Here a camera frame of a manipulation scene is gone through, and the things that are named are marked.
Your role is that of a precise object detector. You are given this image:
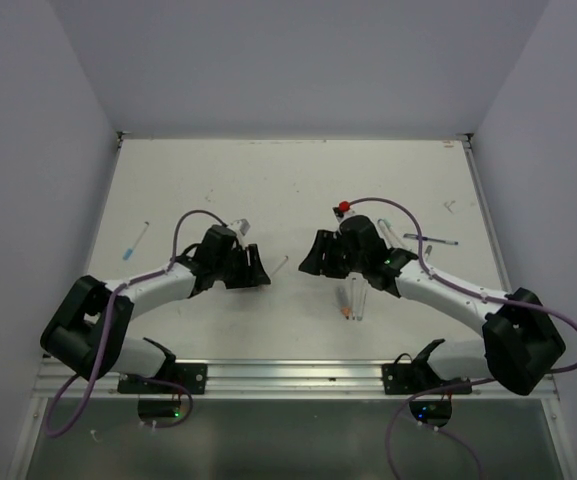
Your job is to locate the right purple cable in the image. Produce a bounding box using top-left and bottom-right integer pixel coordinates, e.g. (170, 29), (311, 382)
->
(383, 196), (577, 480)

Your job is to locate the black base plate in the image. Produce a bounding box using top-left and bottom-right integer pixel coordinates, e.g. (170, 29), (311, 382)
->
(381, 353), (472, 395)
(117, 363), (208, 395)

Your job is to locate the orange highlighter marker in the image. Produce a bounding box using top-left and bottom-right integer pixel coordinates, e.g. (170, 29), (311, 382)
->
(335, 286), (352, 319)

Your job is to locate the green capped white marker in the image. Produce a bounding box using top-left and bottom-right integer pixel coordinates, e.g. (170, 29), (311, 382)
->
(382, 219), (408, 249)

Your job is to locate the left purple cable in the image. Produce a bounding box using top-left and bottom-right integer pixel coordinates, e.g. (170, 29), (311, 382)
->
(45, 209), (229, 439)

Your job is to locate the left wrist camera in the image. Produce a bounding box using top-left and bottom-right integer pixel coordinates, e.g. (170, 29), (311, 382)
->
(227, 218), (250, 237)

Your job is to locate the purple capped white pen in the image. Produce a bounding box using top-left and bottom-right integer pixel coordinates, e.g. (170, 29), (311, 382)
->
(349, 277), (360, 320)

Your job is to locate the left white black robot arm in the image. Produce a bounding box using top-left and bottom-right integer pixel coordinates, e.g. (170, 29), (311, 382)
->
(40, 219), (271, 393)

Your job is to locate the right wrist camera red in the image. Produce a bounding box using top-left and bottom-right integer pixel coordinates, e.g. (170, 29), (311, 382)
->
(332, 201), (355, 223)

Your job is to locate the light blue capped pen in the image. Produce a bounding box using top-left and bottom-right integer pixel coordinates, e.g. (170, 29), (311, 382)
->
(122, 221), (150, 261)

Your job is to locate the purple cable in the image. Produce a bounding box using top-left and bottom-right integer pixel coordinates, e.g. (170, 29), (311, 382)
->
(383, 196), (577, 480)
(45, 209), (229, 439)

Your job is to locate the blue ballpoint pen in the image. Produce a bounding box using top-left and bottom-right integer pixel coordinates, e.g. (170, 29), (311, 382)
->
(403, 233), (459, 246)

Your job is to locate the blue capped white marker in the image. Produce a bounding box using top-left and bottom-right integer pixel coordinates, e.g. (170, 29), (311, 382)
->
(377, 219), (399, 248)

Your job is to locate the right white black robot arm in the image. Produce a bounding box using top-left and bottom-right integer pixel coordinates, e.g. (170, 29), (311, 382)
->
(299, 215), (566, 396)

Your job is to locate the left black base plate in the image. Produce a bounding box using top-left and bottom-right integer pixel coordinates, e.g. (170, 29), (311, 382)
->
(117, 363), (208, 395)

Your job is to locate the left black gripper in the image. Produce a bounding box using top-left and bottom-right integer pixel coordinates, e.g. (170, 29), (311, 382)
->
(214, 243), (270, 288)

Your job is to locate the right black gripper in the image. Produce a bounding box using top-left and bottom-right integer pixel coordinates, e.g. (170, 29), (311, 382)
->
(298, 228), (367, 278)

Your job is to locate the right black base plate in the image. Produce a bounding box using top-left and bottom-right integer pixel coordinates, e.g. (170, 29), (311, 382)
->
(381, 353), (472, 395)

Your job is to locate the green white pen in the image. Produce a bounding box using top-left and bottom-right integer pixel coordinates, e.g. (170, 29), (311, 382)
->
(356, 280), (368, 321)

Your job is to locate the aluminium rail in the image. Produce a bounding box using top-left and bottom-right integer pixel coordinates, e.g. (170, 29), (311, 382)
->
(31, 357), (554, 399)

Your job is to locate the thin orange capped pen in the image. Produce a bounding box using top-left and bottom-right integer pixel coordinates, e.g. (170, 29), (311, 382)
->
(270, 255), (289, 276)

